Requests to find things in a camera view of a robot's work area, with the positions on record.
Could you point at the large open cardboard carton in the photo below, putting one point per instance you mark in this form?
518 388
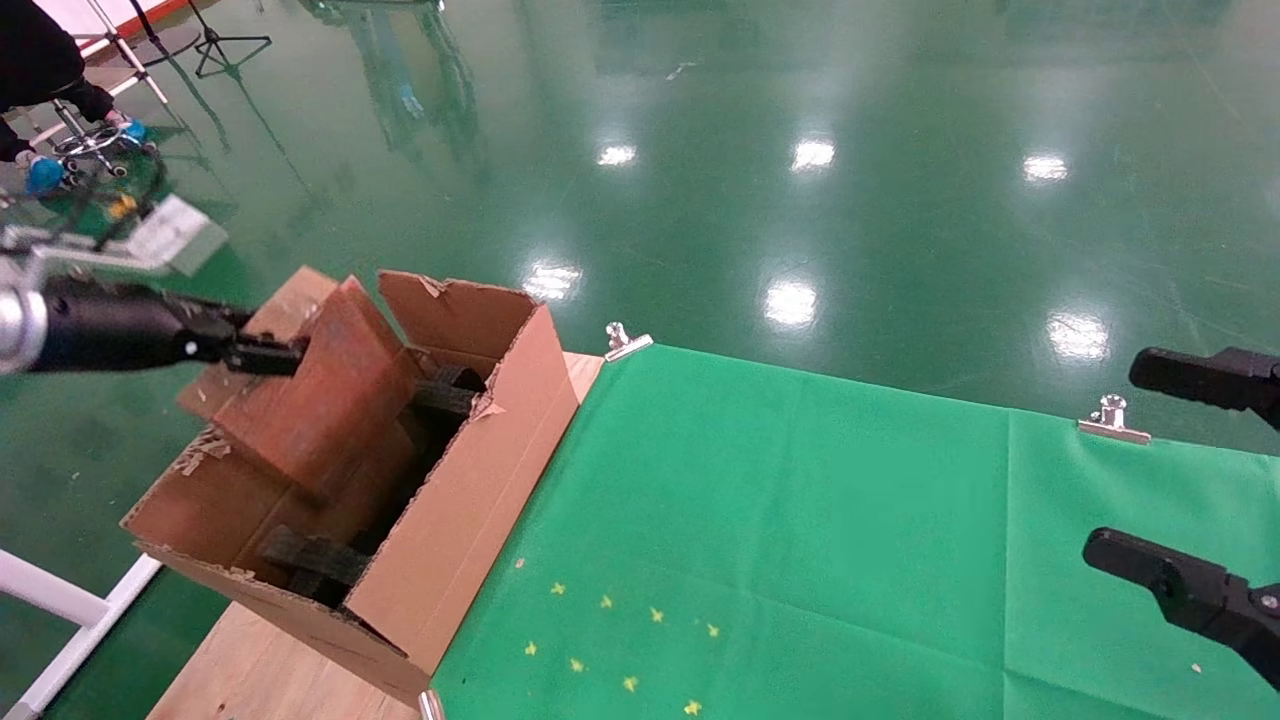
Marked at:
470 480

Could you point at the white table frame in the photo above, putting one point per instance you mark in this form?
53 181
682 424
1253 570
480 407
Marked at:
70 620

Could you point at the small brown cardboard box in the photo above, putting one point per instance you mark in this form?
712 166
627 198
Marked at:
330 400

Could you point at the green table cloth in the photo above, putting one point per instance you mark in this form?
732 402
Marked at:
850 540

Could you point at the black round base stand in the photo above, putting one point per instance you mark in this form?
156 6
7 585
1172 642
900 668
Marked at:
165 42

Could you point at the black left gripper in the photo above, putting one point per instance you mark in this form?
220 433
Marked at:
110 330

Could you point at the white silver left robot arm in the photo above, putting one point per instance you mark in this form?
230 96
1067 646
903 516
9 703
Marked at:
18 330

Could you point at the blue shoe cover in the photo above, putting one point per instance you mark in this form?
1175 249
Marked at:
45 175
134 132

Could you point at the silver metal binder clip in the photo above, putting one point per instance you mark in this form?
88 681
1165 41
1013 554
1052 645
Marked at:
625 343
430 706
1113 425

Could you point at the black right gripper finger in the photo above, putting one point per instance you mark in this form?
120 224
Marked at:
1200 378
1190 590

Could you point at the black tripod stand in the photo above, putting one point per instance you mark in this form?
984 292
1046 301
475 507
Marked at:
222 42

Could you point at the rolling stool base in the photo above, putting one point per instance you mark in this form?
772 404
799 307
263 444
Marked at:
90 145

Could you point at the person in black clothes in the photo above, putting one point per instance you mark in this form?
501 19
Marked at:
35 55

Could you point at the white stand legs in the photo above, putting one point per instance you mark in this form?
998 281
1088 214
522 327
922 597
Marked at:
120 45

